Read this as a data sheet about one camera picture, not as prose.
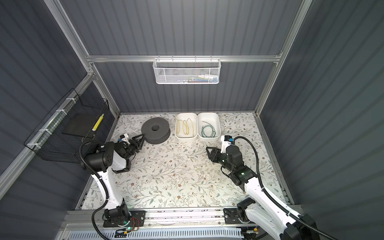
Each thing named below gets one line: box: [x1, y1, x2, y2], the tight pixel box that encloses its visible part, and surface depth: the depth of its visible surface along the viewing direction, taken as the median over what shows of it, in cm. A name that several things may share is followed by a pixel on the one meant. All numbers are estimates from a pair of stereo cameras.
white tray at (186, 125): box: [174, 112, 198, 139], surface depth 112 cm
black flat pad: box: [62, 113, 101, 139], surface depth 77 cm
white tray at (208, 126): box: [197, 112, 222, 141], surface depth 111 cm
